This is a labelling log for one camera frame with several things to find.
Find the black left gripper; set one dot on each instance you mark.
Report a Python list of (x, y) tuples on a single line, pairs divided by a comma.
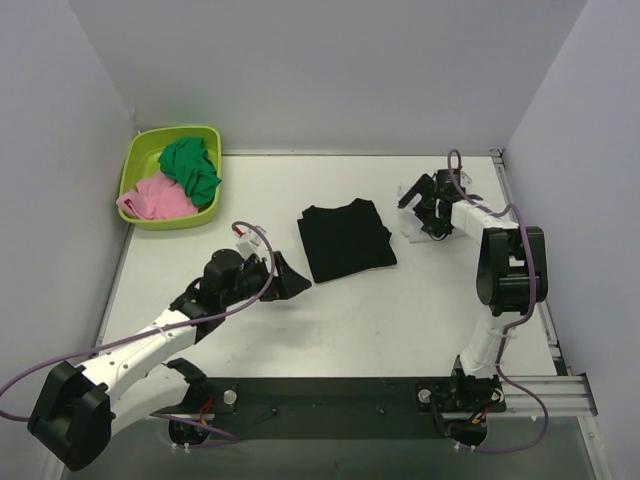
[(275, 276)]

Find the lime green plastic tub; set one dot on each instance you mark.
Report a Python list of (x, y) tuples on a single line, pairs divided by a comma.
[(142, 161)]

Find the green t-shirt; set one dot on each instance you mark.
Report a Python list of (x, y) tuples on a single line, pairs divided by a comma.
[(186, 161)]

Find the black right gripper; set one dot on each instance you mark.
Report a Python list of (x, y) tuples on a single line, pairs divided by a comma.
[(427, 203)]

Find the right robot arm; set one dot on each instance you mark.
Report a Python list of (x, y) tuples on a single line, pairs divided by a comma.
[(511, 276)]

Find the aluminium frame rail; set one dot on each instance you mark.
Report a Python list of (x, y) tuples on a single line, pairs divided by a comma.
[(563, 396)]

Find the pink t-shirt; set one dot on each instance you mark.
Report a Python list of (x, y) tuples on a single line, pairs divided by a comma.
[(156, 198)]

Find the black t-shirt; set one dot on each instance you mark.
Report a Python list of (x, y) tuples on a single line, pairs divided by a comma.
[(339, 242)]

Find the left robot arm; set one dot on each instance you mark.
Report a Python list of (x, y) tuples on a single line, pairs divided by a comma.
[(81, 407)]

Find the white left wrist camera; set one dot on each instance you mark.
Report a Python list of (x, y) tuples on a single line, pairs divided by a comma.
[(250, 241)]

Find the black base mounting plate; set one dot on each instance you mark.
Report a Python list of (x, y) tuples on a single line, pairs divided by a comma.
[(401, 408)]

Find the white t-shirt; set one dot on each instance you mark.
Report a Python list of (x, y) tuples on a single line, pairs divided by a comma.
[(409, 224)]

